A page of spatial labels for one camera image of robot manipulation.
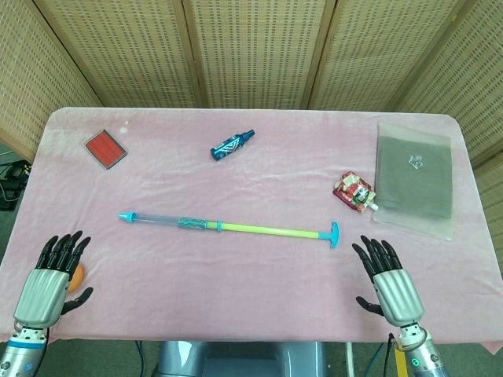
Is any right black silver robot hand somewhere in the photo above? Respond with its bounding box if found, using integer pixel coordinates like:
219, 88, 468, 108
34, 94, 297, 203
351, 234, 426, 327

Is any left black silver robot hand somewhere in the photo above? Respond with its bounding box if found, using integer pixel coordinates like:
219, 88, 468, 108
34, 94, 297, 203
13, 230, 94, 329

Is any clear syringe barrel blue tip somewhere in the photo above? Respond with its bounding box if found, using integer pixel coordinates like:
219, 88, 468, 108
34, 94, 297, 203
119, 210, 224, 232

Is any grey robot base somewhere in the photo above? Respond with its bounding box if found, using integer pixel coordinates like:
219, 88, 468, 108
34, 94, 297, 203
156, 340, 327, 377

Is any orange ball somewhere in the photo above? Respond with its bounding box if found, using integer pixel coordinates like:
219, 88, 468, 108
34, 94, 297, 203
67, 263, 86, 295

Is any yellow tag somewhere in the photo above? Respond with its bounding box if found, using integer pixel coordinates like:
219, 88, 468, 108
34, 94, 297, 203
394, 345, 406, 377

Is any red drink pouch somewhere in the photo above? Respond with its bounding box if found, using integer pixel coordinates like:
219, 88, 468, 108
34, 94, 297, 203
332, 170, 379, 211

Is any clear bag with grey cloth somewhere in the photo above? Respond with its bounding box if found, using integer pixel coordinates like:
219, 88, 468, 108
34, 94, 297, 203
372, 121, 457, 241

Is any black floor equipment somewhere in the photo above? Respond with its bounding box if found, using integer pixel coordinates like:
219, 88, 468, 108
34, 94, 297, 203
0, 159, 31, 211

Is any red ink stamp pad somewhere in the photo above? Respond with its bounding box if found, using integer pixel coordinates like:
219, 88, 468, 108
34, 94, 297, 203
83, 128, 130, 171

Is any pink tablecloth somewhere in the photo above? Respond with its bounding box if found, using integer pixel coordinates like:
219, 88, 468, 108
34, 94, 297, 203
0, 106, 503, 354

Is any woven bamboo screen panel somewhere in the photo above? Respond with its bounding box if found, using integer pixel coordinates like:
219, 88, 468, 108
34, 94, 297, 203
392, 0, 503, 168
182, 0, 337, 110
0, 0, 104, 163
306, 0, 488, 114
33, 0, 205, 109

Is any blue spray bottle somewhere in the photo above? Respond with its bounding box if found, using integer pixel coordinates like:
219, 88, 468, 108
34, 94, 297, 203
209, 127, 256, 162

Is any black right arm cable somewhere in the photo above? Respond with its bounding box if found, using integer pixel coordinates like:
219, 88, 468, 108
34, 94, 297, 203
387, 332, 396, 377

